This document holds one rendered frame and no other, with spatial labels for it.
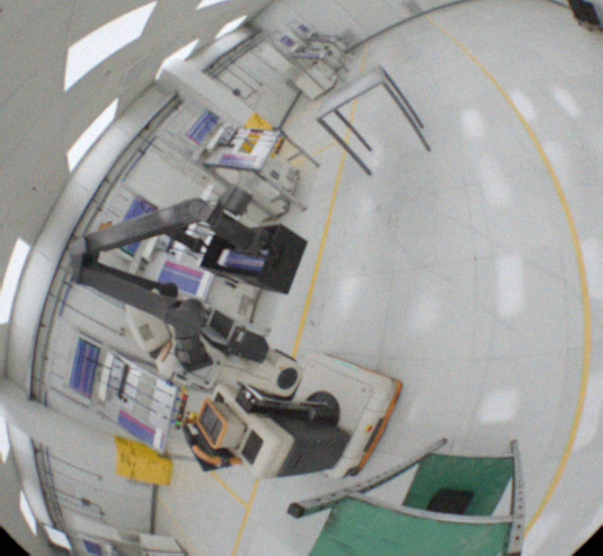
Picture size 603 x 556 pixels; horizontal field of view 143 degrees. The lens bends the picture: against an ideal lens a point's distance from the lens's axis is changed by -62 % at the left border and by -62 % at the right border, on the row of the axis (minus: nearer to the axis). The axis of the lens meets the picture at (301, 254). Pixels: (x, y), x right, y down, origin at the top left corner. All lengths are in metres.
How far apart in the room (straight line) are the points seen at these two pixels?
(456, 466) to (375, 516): 0.60
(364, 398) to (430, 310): 0.65
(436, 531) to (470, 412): 0.98
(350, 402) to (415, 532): 0.99
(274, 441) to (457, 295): 1.23
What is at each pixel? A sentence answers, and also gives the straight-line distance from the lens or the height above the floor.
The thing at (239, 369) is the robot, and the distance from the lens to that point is 1.00.
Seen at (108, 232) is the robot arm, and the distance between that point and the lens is 0.73.
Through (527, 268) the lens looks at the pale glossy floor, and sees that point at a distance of 1.60.
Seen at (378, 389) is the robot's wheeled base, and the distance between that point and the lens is 1.34.
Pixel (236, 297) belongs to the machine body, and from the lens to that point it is 2.64.
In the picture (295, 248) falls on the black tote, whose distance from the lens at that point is 0.75.
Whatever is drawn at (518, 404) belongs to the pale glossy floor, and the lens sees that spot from 1.46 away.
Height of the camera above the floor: 1.46
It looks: 34 degrees down
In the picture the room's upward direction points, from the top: 56 degrees counter-clockwise
